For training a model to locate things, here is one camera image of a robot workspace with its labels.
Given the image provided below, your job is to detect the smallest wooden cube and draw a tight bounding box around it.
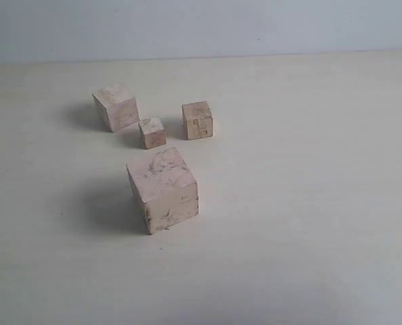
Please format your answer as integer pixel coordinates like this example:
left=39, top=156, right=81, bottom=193
left=138, top=117, right=166, bottom=150

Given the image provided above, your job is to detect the second largest wooden cube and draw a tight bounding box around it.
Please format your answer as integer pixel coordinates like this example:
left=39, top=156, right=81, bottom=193
left=92, top=84, right=140, bottom=133

